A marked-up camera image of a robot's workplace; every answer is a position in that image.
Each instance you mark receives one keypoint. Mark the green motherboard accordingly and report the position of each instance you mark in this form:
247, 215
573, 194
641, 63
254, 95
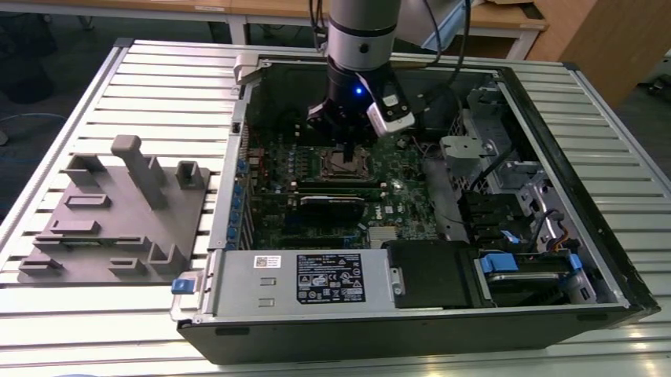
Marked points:
414, 204

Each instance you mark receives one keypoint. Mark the black wheeled chair base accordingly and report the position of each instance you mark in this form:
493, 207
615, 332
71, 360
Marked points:
662, 84

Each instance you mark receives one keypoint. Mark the black plastic shroud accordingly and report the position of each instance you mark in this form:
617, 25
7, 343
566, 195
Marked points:
430, 275

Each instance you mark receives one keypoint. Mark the grey parts rack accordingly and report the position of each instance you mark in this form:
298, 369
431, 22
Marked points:
121, 235

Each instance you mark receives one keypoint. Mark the wooden cabinet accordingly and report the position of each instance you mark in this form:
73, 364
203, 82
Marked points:
603, 39

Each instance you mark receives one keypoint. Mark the black plastic connector block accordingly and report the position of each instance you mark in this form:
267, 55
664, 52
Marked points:
487, 214

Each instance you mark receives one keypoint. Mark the blue latch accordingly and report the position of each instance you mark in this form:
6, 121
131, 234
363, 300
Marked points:
183, 286

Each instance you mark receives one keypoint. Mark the grey metal drive cage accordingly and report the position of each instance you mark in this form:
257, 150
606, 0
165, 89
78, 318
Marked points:
482, 114

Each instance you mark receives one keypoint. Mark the silver heatsink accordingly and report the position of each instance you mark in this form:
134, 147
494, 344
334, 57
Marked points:
383, 237

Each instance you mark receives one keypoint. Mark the silver CPU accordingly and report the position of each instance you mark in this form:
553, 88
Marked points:
335, 165

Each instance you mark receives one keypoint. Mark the silver disk bay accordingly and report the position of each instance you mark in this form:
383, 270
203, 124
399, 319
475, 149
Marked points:
539, 184

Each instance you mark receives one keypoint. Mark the hard disk in blue carrier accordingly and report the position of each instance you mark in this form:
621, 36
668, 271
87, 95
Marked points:
499, 262

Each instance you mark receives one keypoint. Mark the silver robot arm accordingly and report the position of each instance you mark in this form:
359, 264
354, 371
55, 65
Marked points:
362, 43

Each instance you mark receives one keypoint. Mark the silver steel bracket plate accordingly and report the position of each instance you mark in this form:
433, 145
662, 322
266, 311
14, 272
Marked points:
463, 151

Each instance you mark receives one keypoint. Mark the wooden desk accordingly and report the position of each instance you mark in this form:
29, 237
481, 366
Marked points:
105, 4
503, 17

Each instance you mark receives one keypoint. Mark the green RAM stick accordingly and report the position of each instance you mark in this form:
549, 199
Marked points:
90, 242

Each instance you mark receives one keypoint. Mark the silver power supply unit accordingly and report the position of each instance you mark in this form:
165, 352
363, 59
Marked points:
242, 282

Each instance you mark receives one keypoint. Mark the black RAM slot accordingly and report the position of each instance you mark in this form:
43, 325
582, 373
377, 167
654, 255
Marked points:
341, 183
341, 187

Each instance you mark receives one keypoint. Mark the black PC case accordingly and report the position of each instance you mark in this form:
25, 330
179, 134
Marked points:
367, 341

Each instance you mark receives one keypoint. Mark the black office chair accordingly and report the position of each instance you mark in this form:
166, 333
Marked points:
26, 59

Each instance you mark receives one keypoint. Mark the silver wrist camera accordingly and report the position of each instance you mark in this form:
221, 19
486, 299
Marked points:
393, 121

